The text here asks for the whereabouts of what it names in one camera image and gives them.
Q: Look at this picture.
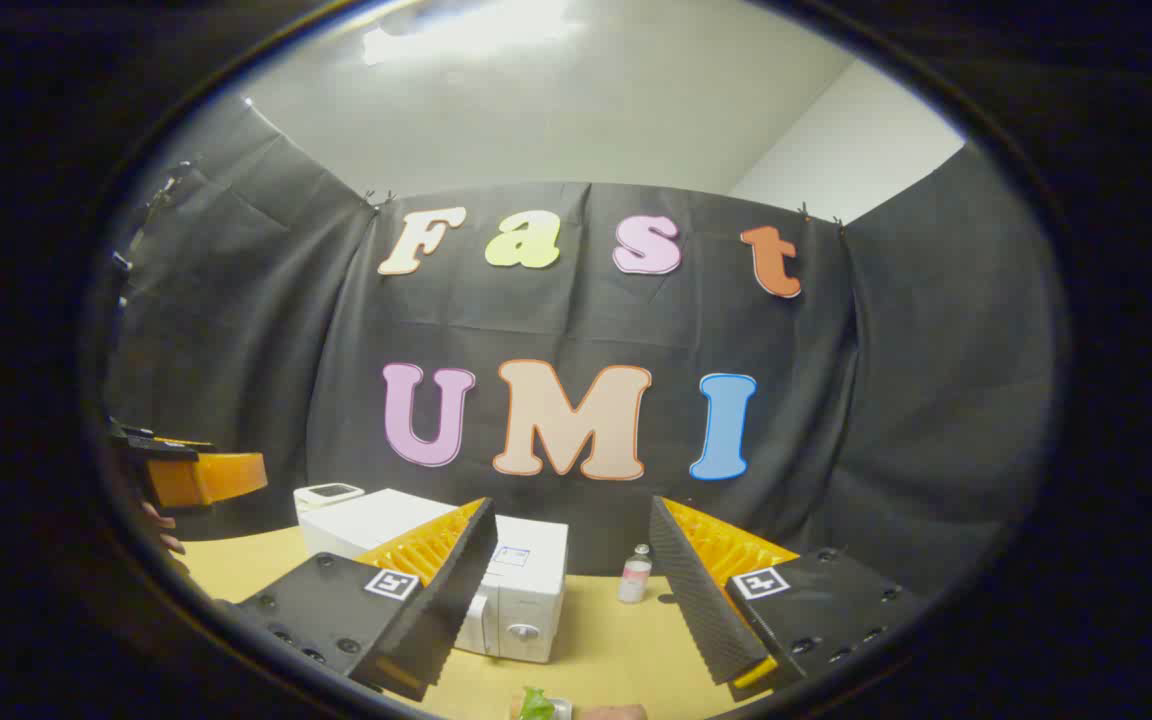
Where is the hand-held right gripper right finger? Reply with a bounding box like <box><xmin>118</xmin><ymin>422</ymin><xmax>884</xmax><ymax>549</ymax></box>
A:
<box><xmin>648</xmin><ymin>495</ymin><xmax>927</xmax><ymax>703</ymax></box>

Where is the white microwave oven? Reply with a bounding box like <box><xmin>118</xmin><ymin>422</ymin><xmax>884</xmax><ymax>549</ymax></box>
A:
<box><xmin>298</xmin><ymin>488</ymin><xmax>569</xmax><ymax>664</ymax></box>

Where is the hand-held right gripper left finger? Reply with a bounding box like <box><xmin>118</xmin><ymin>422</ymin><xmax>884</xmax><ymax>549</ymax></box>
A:
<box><xmin>221</xmin><ymin>497</ymin><xmax>499</xmax><ymax>703</ymax></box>

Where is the small bottle pink label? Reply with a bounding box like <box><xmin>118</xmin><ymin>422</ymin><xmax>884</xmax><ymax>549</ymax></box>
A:
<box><xmin>618</xmin><ymin>543</ymin><xmax>654</xmax><ymax>605</ymax></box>

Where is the small white device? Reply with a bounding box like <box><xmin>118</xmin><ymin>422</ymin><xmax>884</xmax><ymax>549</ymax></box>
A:
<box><xmin>292</xmin><ymin>482</ymin><xmax>366</xmax><ymax>514</ymax></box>

